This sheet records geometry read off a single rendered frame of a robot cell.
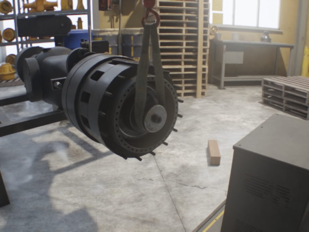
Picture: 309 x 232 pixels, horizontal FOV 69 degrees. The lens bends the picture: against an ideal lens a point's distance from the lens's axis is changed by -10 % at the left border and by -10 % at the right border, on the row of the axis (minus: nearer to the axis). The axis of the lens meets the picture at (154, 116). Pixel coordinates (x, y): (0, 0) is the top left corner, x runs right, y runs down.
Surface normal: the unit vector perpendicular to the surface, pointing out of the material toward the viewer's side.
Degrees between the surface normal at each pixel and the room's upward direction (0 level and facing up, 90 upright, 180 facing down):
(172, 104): 99
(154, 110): 90
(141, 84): 94
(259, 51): 90
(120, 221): 0
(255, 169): 90
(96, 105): 72
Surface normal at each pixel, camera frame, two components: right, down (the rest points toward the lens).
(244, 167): -0.68, 0.24
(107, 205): 0.00, -0.94
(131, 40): -0.23, 0.32
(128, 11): 0.20, 0.33
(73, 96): -0.76, -0.07
